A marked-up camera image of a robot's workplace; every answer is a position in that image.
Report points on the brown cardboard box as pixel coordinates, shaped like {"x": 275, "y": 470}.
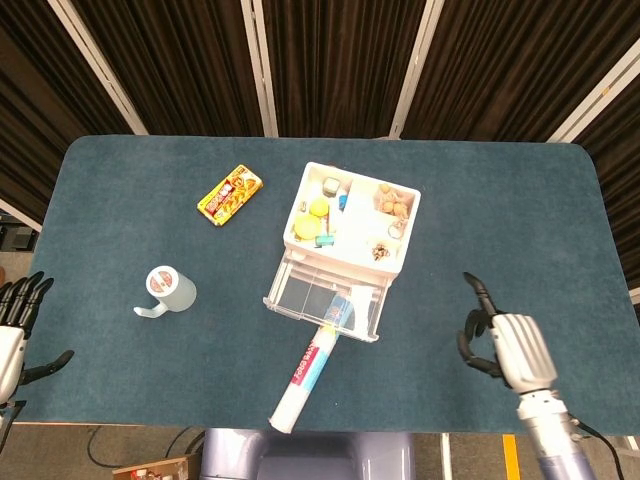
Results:
{"x": 160, "y": 470}

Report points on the teal binder clip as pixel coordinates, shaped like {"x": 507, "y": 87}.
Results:
{"x": 325, "y": 241}

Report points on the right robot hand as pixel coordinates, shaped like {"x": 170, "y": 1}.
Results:
{"x": 525, "y": 355}

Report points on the grey purple robot base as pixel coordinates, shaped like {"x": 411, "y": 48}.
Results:
{"x": 305, "y": 455}

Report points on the white frame post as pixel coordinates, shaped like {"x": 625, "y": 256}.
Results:
{"x": 416, "y": 70}
{"x": 97, "y": 65}
{"x": 595, "y": 97}
{"x": 20, "y": 215}
{"x": 260, "y": 70}

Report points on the grey green small box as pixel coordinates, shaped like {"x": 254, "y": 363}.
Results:
{"x": 331, "y": 187}

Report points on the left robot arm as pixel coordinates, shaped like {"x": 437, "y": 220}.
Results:
{"x": 4, "y": 412}

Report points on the white plastic drawer organizer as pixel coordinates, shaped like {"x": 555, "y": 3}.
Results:
{"x": 360, "y": 232}

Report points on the blue table mat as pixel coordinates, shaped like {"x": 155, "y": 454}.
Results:
{"x": 150, "y": 375}

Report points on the yellow snack box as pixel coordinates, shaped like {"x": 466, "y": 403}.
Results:
{"x": 230, "y": 196}

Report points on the dark equipment rack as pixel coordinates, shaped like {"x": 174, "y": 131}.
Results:
{"x": 17, "y": 237}

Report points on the white floor tape strip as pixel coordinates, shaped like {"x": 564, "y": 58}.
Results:
{"x": 446, "y": 457}

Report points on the clear plastic drawer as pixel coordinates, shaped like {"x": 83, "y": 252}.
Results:
{"x": 367, "y": 302}

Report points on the yellow floor tape strip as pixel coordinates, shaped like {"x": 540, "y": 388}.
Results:
{"x": 511, "y": 457}

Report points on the black pleated curtain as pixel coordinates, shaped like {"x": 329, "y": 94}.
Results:
{"x": 620, "y": 175}
{"x": 515, "y": 60}
{"x": 35, "y": 100}
{"x": 340, "y": 60}
{"x": 175, "y": 60}

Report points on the small yellow round disc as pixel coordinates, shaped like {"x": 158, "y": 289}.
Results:
{"x": 320, "y": 207}

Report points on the small blue item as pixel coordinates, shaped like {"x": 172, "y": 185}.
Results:
{"x": 343, "y": 201}

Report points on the small brown bits cluster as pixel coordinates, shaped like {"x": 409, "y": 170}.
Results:
{"x": 381, "y": 251}

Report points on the white blue bag roll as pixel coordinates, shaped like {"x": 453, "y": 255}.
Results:
{"x": 305, "y": 372}

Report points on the pale blue mug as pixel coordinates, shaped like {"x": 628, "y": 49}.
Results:
{"x": 182, "y": 295}

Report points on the red white round lid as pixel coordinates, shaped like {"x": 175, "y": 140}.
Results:
{"x": 161, "y": 281}

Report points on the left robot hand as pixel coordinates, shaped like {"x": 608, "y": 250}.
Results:
{"x": 10, "y": 350}

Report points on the large yellow round disc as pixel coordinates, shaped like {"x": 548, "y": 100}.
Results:
{"x": 306, "y": 226}

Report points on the tan round balls cluster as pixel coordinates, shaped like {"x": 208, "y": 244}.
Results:
{"x": 392, "y": 202}

